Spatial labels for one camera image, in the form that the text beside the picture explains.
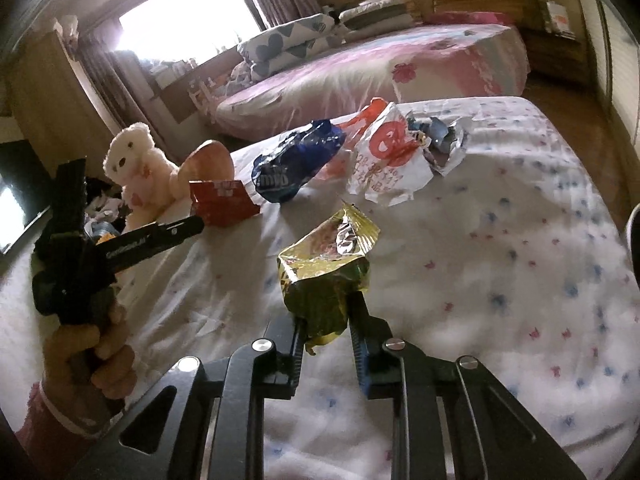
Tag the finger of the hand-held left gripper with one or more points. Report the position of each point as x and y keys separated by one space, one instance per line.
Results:
x=160 y=240

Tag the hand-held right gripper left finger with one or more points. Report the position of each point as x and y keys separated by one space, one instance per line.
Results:
x=285 y=355

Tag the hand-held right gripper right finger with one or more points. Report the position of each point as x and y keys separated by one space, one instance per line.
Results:
x=361 y=360

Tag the red snack packet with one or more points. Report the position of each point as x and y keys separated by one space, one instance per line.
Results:
x=220 y=205

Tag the gold snack wrapper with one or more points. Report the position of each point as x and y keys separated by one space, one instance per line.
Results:
x=325 y=275

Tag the blue snack wrapper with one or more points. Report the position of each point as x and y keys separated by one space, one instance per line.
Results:
x=290 y=165

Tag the white plastic bag red print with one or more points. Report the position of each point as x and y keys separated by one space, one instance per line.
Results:
x=385 y=160

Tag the silver and blue wrapper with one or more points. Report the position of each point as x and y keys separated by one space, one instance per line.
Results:
x=440 y=135

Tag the white bin with black liner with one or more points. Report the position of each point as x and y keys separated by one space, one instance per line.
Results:
x=635 y=230

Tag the person's left forearm pink sleeve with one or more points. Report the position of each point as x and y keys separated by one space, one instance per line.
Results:
x=50 y=420

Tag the person's left hand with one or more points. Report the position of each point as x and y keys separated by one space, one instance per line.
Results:
x=105 y=360

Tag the dark clothes heap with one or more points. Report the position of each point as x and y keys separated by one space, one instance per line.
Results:
x=102 y=210

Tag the cream teddy bear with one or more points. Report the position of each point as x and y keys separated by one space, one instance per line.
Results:
x=135 y=160

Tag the black television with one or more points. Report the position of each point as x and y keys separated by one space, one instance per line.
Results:
x=15 y=195

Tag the small white chair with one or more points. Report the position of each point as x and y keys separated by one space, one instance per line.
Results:
x=202 y=92

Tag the window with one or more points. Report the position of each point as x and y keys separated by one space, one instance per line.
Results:
x=190 y=15

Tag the folded heart print quilt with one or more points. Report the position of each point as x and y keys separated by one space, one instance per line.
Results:
x=280 y=45

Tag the bed with pink floral sheet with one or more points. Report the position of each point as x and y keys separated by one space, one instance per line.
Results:
x=375 y=75

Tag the brown striped pillow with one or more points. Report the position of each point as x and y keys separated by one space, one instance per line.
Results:
x=375 y=12

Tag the pink pillow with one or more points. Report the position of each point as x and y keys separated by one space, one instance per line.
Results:
x=465 y=17

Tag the wooden nightstand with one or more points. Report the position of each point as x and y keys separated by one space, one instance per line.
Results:
x=555 y=52

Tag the white paper bag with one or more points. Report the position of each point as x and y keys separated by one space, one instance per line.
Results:
x=557 y=17

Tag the white sliding wardrobe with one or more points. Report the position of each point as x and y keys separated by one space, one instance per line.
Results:
x=620 y=50

